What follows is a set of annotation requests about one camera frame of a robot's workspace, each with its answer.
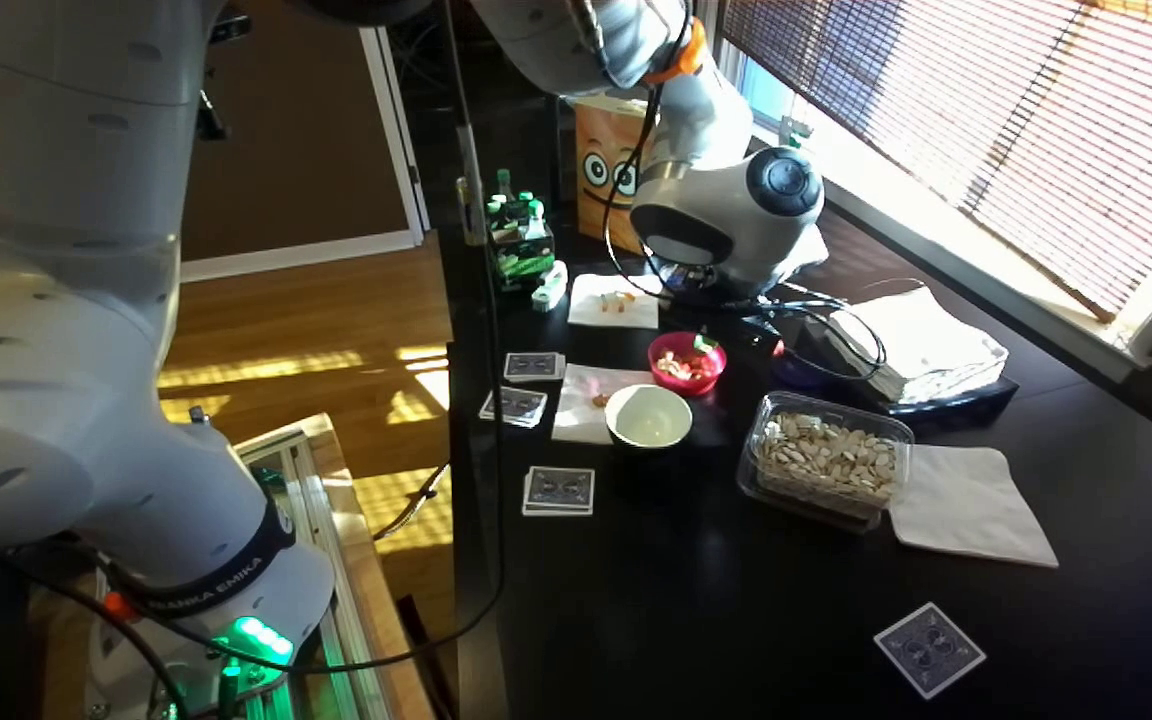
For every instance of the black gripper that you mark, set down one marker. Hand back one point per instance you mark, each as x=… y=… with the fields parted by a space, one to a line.
x=770 y=309

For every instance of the pale cereal flakes heap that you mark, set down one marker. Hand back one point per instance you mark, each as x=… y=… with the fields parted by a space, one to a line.
x=822 y=461

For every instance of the green and white tube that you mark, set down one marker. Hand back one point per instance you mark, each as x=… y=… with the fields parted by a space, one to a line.
x=792 y=135

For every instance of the stack of white napkins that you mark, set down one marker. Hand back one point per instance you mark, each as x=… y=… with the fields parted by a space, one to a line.
x=929 y=344

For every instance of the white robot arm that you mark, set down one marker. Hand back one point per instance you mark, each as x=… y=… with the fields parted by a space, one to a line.
x=59 y=400

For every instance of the plain white napkin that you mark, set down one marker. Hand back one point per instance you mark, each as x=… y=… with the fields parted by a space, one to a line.
x=971 y=506

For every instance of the blue-backed playing card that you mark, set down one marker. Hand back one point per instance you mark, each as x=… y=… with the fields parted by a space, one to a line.
x=558 y=490
x=534 y=366
x=520 y=407
x=929 y=650

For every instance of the green bottle pack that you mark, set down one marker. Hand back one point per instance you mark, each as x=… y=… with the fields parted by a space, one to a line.
x=517 y=254

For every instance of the white round bowl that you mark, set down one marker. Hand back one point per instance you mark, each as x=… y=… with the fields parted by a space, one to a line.
x=648 y=416

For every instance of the clear plastic food container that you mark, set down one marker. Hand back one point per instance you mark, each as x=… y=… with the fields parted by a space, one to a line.
x=770 y=407

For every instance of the orange box with cartoon face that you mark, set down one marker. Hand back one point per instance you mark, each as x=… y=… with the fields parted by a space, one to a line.
x=596 y=223

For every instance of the white door frame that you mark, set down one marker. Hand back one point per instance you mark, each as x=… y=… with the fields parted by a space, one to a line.
x=298 y=254

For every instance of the white window frame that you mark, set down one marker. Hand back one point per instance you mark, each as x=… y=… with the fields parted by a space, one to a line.
x=1000 y=273

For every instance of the brown cereal squares heap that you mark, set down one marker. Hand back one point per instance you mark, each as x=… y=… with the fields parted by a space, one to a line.
x=685 y=358

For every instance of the pink plastic bowl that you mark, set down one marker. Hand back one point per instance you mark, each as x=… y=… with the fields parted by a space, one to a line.
x=685 y=378

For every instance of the window blinds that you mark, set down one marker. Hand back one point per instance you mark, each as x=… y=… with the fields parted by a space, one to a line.
x=1000 y=120

